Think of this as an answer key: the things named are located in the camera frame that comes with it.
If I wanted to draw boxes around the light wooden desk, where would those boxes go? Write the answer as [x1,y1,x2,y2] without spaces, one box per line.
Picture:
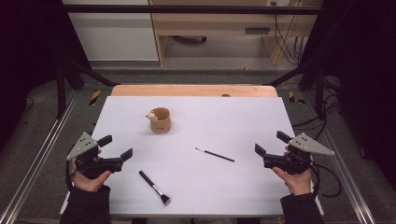
[148,0,325,68]

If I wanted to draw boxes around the hand-held gripper black cable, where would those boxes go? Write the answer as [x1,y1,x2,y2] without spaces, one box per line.
[308,161,343,199]
[64,146,78,192]

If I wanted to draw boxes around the right hand-held gripper black cable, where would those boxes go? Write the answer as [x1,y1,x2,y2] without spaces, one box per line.
[308,161,343,199]

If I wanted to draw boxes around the wooden brush holder with animal figure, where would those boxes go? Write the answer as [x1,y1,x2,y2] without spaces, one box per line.
[145,106,172,134]

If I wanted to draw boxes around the yellow-handled tool right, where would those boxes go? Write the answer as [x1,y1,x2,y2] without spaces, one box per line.
[288,91,306,105]

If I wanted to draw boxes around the person's left hand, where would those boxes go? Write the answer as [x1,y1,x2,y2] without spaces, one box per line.
[70,148,112,193]

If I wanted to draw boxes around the left hand-held gripper black cable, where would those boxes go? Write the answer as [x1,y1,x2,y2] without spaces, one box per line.
[64,146,78,192]

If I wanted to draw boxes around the thick black makeup brush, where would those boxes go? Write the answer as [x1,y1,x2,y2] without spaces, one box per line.
[138,170,172,206]

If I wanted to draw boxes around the white cabinet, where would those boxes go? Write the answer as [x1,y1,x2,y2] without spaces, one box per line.
[62,0,160,63]

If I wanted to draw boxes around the person's right hand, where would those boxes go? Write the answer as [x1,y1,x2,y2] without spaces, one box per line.
[272,146,315,196]

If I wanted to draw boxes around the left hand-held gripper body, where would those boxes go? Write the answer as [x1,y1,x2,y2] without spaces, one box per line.
[65,132,124,180]

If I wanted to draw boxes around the hanging black cables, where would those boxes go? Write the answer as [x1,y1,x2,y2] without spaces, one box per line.
[270,1,307,65]

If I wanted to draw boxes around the yellow-handled tool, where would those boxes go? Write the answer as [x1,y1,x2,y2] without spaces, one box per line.
[288,91,306,105]
[89,90,102,106]

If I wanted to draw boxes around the black floor cables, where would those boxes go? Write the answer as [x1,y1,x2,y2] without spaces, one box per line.
[292,76,342,141]

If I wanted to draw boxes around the aluminium floor rail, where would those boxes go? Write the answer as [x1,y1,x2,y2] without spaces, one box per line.
[0,90,80,224]
[303,92,377,224]

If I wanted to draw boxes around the yellow-handled tool left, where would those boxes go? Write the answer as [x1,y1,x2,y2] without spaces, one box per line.
[89,90,102,106]

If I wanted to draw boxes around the black curtain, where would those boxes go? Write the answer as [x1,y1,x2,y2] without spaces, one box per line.
[0,0,92,150]
[300,0,396,181]

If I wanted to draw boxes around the black metal stand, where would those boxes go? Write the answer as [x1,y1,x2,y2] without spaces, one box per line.
[55,59,120,119]
[264,59,328,120]

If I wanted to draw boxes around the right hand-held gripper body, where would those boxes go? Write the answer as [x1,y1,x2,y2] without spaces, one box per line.
[262,133,336,175]

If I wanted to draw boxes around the black horizontal frame bar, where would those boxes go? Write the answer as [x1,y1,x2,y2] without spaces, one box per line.
[60,4,323,16]

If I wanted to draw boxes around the light wooden table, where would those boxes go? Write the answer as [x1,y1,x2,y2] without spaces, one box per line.
[110,84,278,98]

